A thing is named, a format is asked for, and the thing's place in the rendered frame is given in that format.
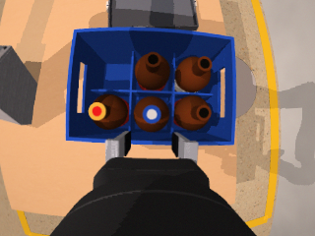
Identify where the blue plastic crate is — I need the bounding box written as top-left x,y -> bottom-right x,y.
65,28 -> 236,146

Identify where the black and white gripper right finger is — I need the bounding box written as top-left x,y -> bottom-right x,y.
171,133 -> 199,164

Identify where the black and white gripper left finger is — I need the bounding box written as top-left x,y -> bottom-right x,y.
105,131 -> 131,163

